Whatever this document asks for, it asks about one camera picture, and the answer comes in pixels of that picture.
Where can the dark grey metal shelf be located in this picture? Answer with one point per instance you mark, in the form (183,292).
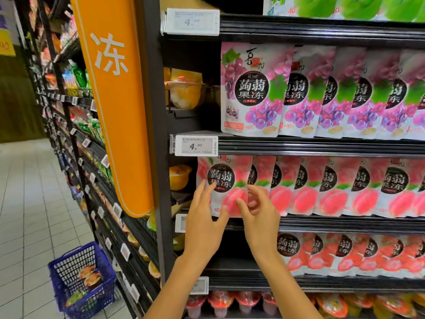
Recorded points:
(299,146)

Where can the row of red-white bags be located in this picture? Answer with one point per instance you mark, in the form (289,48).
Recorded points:
(345,252)

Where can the blue hanging banner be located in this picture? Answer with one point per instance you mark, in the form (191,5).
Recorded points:
(5,23)

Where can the row of purple-white bags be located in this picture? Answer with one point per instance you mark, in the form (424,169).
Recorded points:
(312,96)

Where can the row of green-white bags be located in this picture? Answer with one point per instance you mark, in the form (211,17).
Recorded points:
(345,6)

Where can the person's right forearm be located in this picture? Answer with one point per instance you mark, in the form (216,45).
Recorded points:
(289,292)

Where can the strip of small white tags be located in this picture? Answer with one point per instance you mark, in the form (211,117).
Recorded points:
(103,212)

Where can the orange snack packets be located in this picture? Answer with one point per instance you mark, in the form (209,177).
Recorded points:
(90,275)

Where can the person's right hand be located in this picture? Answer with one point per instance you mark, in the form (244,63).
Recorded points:
(262,226)

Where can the row of yellow tubs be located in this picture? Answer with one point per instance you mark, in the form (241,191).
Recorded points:
(186,89)

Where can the row of pink-white bags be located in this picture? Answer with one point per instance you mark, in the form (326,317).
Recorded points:
(345,189)

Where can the row of mixed snack bags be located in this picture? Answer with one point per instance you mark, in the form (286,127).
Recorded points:
(73,79)

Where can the long side aisle rack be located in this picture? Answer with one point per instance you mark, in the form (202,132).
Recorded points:
(133,259)

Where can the person's left forearm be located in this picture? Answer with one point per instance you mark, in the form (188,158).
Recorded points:
(179,292)

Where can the orange aisle sign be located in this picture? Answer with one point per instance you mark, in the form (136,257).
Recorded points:
(113,96)

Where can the blue plastic shopping basket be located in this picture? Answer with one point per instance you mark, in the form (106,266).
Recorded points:
(60,289)

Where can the person's left hand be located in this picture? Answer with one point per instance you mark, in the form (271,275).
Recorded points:
(204,229)

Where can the row of small pink-lid cups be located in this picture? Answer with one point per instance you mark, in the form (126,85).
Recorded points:
(332,305)

